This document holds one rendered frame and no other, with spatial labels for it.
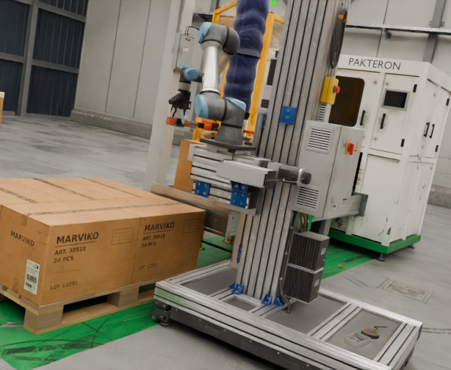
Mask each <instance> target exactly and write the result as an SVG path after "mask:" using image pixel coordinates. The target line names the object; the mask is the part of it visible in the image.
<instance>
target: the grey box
mask: <svg viewBox="0 0 451 370"><path fill-rule="evenodd" d="M194 43H195V38H194V37H190V36H189V35H185V34H182V33H176V41H175V46H174V51H173V60H172V65H171V68H174V69H177V70H181V66H182V65H191V61H192V53H193V48H194Z"/></svg>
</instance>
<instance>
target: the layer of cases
mask: <svg viewBox="0 0 451 370"><path fill-rule="evenodd" d="M205 216H206V211H205V210H203V209H200V208H196V207H194V206H189V205H187V204H184V203H180V202H178V201H175V200H171V199H169V198H166V197H161V196H159V195H155V194H153V193H150V192H146V191H144V190H141V189H137V188H134V187H132V186H128V185H125V184H122V183H118V182H116V181H112V180H109V179H107V178H0V284H2V285H3V286H5V287H7V288H8V289H10V290H12V291H14V292H15V293H17V294H19V295H21V296H22V297H24V298H25V299H27V300H29V301H30V302H33V303H34V304H36V305H37V306H39V307H40V306H43V305H49V304H52V303H56V302H61V301H64V300H70V299H73V298H77V297H82V296H86V295H89V294H94V293H98V292H101V291H107V290H110V289H116V288H119V287H122V286H128V285H130V284H135V283H140V282H144V281H147V280H153V279H156V278H162V277H165V276H168V275H174V274H177V273H180V272H186V271H190V270H193V269H196V266H197V262H198V254H199V250H200V245H201V237H202V233H203V224H204V220H205Z"/></svg>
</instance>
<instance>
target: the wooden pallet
mask: <svg viewBox="0 0 451 370"><path fill-rule="evenodd" d="M193 270H195V269H193ZM193 270H190V271H186V272H180V273H177V274H174V275H168V276H165V277H159V278H156V279H153V280H147V281H144V282H140V283H135V284H130V285H128V286H122V287H119V288H116V289H110V290H107V291H101V292H98V293H94V294H89V295H86V296H82V297H77V298H73V299H70V300H64V301H61V302H56V303H52V304H49V305H43V306H40V307H39V306H37V305H36V304H34V303H33V302H30V301H29V300H27V299H25V298H24V297H22V296H21V295H19V294H17V293H15V292H14V291H12V290H10V289H8V288H7V287H5V286H3V285H2V284H0V301H2V300H8V299H11V300H13V301H14V302H16V303H18V304H19V305H21V306H23V307H24V308H25V309H26V312H25V318H24V328H25V329H26V330H28V331H29V332H31V333H33V334H34V335H39V334H41V333H46V332H49V331H52V330H56V329H59V328H62V327H67V326H69V325H72V324H76V323H80V322H84V321H87V320H90V319H94V318H97V317H100V316H104V315H107V314H110V313H114V312H117V311H121V310H125V309H127V308H132V307H135V306H138V305H142V304H145V303H148V302H153V301H154V300H155V299H154V289H153V290H150V291H145V292H142V293H138V291H139V287H140V286H144V285H147V284H150V283H155V282H159V281H161V280H166V279H168V278H172V277H175V276H177V275H182V274H184V273H187V272H191V271H193ZM106 294H107V301H106V302H103V303H100V304H97V305H92V306H89V307H86V308H81V309H78V310H74V311H69V312H67V313H62V312H63V306H64V305H67V304H71V303H74V302H79V301H82V300H88V299H91V298H94V297H100V296H103V295H106Z"/></svg>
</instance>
